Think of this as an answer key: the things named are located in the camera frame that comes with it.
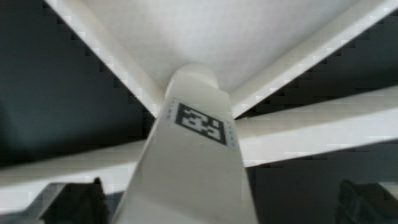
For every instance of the white L-shaped obstacle fence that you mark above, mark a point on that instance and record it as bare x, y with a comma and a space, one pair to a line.
309, 130

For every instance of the white desk top tray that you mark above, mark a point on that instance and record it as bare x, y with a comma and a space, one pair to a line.
258, 39

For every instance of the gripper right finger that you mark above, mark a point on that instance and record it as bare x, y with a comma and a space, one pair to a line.
366, 203

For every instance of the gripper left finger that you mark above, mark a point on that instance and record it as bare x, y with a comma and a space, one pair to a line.
68, 204

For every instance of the white desk leg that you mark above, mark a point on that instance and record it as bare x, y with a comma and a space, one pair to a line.
188, 187

